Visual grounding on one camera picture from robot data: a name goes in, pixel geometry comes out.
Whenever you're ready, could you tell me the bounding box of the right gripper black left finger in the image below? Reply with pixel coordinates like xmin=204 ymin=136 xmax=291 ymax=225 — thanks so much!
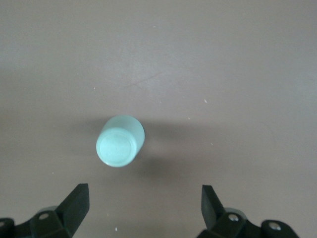
xmin=0 ymin=183 xmax=89 ymax=238

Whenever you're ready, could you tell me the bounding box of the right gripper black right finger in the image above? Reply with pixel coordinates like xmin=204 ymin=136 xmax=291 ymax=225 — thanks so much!
xmin=198 ymin=184 xmax=298 ymax=238

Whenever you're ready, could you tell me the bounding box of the pale green plastic cup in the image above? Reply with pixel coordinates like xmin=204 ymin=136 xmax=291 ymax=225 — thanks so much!
xmin=94 ymin=115 xmax=146 ymax=169

